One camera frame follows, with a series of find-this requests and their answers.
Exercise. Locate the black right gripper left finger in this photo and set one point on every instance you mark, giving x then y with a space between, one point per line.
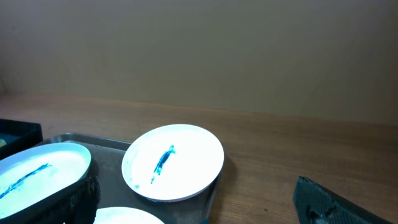
74 204

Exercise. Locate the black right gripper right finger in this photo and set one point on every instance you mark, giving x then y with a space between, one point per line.
316 204

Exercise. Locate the white plate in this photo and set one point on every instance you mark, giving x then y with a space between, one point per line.
173 162
36 173
124 215

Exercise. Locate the black serving tray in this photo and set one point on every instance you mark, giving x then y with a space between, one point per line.
107 155

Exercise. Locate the black water basin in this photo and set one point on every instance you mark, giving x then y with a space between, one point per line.
19 136

